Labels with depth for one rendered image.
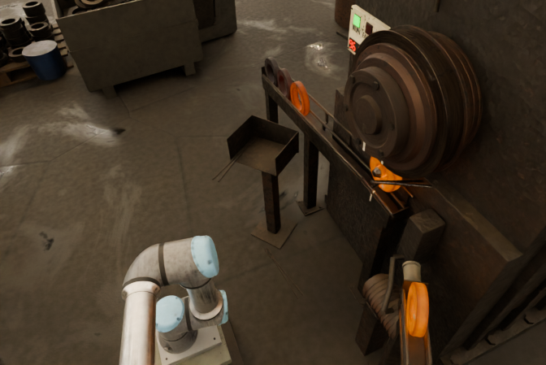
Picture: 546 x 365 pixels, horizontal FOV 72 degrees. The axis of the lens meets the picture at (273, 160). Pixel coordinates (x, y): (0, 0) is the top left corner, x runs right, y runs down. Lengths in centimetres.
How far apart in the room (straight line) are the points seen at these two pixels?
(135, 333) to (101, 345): 117
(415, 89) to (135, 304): 90
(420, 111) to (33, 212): 241
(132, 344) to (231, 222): 143
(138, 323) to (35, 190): 210
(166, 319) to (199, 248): 45
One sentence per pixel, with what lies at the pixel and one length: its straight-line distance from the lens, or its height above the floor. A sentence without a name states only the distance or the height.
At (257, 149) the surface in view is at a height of 59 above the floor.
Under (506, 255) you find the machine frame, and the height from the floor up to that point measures 87.
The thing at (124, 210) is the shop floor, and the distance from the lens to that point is 257.
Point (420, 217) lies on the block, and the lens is 137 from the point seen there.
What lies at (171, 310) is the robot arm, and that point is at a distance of 146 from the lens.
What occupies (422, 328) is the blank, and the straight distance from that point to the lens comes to 125.
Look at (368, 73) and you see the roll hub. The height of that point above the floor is 125.
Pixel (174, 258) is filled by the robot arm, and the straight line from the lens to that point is 107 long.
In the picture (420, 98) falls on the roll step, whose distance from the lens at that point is 109.
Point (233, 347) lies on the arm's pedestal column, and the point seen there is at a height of 2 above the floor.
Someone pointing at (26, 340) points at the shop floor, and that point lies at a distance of 235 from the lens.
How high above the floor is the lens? 184
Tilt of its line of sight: 45 degrees down
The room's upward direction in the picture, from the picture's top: 4 degrees counter-clockwise
